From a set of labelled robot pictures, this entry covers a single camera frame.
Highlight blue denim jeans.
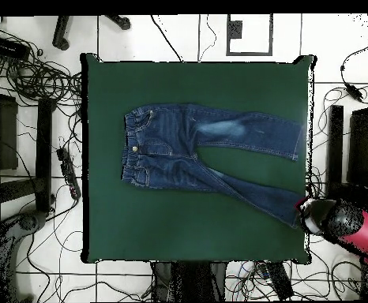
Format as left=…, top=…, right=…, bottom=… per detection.
left=121, top=102, right=306, bottom=229

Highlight black power strip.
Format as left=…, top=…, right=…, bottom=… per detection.
left=265, top=261, right=295, bottom=301
left=56, top=148, right=82, bottom=200

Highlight black power adapter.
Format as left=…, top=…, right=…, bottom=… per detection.
left=344, top=82, right=366, bottom=103

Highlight dark green table cloth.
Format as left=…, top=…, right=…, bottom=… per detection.
left=80, top=53, right=317, bottom=265

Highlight black chair leg with caster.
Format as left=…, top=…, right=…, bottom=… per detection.
left=51, top=15, right=72, bottom=51
left=105, top=13, right=132, bottom=32

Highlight black stand frame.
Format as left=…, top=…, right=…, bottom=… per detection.
left=325, top=80, right=368, bottom=209
left=0, top=71, right=58, bottom=219

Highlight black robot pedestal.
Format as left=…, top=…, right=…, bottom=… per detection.
left=151, top=261, right=227, bottom=302

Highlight grey square frame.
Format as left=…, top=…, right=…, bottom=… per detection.
left=225, top=13, right=274, bottom=57

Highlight tangle of black cables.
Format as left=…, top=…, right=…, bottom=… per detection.
left=0, top=23, right=84, bottom=108

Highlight black box with cables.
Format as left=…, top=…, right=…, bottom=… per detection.
left=0, top=35, right=31, bottom=60

